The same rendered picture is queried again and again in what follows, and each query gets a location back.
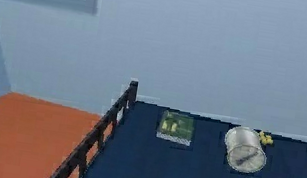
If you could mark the green book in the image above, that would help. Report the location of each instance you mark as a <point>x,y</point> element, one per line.
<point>176,127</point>

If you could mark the white round alarm clock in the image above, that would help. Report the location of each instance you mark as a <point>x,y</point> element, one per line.
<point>245,149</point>

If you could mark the small yellow toy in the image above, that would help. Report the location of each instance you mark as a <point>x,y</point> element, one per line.
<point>266,138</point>

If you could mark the dark blue bed black frame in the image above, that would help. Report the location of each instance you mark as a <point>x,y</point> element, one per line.
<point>182,172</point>

